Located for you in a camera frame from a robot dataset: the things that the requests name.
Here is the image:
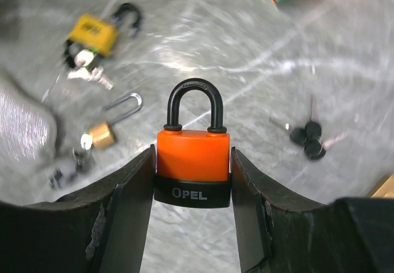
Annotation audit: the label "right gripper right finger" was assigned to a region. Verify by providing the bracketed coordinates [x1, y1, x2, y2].
[231, 149, 393, 272]

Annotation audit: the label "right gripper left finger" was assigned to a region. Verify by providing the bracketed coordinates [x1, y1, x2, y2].
[1, 146, 156, 272]

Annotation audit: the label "grey figurine keychain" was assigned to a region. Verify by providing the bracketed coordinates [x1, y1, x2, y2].
[49, 148, 91, 189]

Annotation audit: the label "small brass padlock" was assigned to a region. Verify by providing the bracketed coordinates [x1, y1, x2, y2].
[80, 92, 142, 151]

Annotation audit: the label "black keys of orange padlock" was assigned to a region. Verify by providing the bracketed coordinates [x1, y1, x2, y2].
[269, 95, 348, 161]

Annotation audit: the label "orange black padlock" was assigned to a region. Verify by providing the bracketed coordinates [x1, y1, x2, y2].
[154, 78, 231, 208]

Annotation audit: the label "large brass padlock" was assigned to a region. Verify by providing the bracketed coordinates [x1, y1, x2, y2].
[370, 174, 394, 198]

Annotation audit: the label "silver glitter sponge pad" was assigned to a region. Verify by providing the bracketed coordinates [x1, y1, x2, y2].
[1, 71, 57, 172]

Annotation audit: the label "yellow black padlock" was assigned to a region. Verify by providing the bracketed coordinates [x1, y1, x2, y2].
[63, 2, 143, 69]

